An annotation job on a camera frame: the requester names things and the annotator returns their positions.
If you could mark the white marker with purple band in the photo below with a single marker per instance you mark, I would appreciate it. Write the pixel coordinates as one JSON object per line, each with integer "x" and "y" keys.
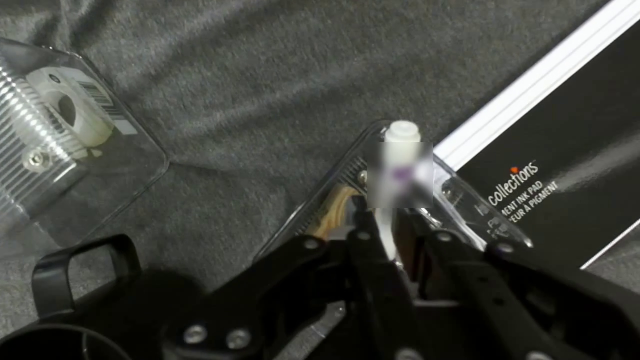
{"x": 399, "y": 156}

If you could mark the black ink pad box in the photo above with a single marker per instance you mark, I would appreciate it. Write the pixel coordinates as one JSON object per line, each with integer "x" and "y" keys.
{"x": 559, "y": 150}

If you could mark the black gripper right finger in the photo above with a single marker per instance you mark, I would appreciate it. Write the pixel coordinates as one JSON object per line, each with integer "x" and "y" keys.
{"x": 498, "y": 315}

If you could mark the clear case with white roll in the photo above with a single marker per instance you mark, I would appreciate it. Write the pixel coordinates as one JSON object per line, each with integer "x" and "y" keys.
{"x": 70, "y": 152}

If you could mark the black mug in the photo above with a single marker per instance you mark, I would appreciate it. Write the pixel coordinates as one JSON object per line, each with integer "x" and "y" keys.
{"x": 119, "y": 320}

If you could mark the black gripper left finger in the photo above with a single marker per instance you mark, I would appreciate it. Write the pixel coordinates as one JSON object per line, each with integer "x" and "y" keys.
{"x": 382, "y": 297}

